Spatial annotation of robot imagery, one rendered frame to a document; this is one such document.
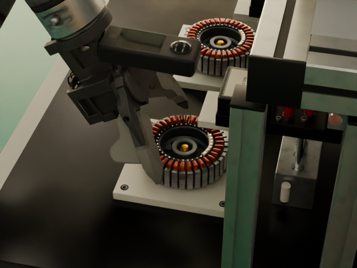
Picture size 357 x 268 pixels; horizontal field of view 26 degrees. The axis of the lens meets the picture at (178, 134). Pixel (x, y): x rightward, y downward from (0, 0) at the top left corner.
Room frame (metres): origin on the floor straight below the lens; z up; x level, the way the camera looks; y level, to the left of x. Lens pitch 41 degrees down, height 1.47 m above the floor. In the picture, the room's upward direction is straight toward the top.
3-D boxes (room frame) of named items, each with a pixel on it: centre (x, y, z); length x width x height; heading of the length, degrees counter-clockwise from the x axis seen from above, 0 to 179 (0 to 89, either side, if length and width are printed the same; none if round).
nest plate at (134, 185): (0.73, -0.01, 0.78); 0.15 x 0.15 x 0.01; 77
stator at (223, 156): (0.73, -0.01, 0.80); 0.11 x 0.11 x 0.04
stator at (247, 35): (0.97, -0.06, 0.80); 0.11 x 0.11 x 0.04
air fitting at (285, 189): (0.66, -0.13, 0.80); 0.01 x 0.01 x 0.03; 77
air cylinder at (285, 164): (0.70, -0.15, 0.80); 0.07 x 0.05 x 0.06; 167
